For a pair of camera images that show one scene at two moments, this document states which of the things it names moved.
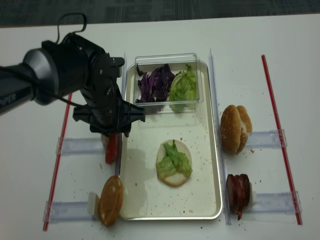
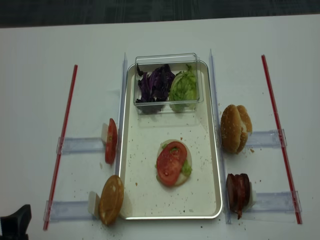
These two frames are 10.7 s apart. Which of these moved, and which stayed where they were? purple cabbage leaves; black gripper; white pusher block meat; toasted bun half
Moved: black gripper
Stayed: toasted bun half; purple cabbage leaves; white pusher block meat
